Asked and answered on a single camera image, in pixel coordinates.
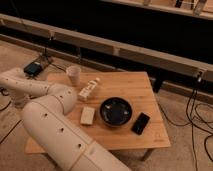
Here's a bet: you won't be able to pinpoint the black power adapter box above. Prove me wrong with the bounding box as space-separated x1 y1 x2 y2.
24 63 42 76

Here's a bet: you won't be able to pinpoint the black smartphone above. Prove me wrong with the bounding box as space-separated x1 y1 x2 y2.
131 113 150 135

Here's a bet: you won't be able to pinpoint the wooden table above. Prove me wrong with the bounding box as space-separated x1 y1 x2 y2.
25 71 172 155

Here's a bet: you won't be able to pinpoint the dark blue bowl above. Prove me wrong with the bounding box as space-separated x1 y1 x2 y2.
99 97 132 127

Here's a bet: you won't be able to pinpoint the black floor cables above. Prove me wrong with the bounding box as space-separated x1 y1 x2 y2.
158 71 213 171
0 87 23 144

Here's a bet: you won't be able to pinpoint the translucent plastic cup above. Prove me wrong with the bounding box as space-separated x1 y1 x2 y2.
66 65 81 86

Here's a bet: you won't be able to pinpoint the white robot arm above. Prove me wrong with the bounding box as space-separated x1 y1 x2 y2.
0 68 131 171

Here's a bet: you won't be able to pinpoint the black floor cables left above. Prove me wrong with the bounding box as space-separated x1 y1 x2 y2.
0 87 23 144

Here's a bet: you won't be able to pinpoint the black floor cables right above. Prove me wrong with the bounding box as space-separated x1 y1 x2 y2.
158 71 213 171

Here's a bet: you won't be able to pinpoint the white plastic bottle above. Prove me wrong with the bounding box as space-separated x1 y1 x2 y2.
78 78 100 101

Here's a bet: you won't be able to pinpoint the beige sponge block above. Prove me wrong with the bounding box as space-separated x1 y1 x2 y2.
80 107 95 125

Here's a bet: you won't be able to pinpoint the black tripod stand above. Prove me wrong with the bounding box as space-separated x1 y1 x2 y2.
42 35 54 65

